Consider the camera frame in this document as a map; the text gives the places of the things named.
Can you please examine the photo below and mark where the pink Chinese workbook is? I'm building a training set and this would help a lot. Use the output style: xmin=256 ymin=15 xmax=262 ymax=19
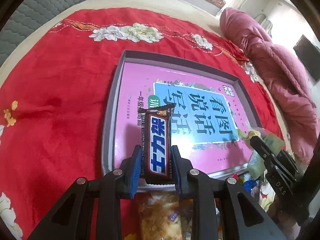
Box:
xmin=113 ymin=63 xmax=252 ymax=173

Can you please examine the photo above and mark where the grey shallow cardboard box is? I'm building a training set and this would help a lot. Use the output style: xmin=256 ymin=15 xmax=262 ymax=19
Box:
xmin=101 ymin=50 xmax=261 ymax=179

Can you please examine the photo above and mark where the red floral blanket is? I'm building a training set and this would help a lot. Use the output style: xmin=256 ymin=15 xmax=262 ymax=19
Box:
xmin=1 ymin=8 xmax=282 ymax=239

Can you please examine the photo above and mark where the green transparent pastry packet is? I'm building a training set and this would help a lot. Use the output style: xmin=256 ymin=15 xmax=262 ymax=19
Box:
xmin=236 ymin=127 xmax=286 ymax=180

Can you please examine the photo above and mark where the black wall television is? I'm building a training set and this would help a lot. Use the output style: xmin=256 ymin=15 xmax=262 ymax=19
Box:
xmin=293 ymin=35 xmax=320 ymax=81

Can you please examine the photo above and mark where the beige bed sheet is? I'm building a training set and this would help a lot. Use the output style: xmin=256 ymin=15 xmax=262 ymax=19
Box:
xmin=0 ymin=0 xmax=288 ymax=140

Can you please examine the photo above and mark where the clear orange cracker snack bag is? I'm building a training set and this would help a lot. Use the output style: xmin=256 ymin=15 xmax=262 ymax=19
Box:
xmin=135 ymin=191 xmax=193 ymax=240

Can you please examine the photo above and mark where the brown Snickers bar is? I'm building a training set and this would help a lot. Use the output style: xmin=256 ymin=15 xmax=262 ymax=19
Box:
xmin=138 ymin=103 xmax=175 ymax=185

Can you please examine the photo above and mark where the pink quilted comforter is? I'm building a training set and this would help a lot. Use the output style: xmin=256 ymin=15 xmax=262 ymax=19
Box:
xmin=220 ymin=8 xmax=319 ymax=164

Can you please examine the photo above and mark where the grey quilted headboard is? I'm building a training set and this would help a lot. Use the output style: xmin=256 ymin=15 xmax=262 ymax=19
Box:
xmin=1 ymin=0 xmax=85 ymax=63

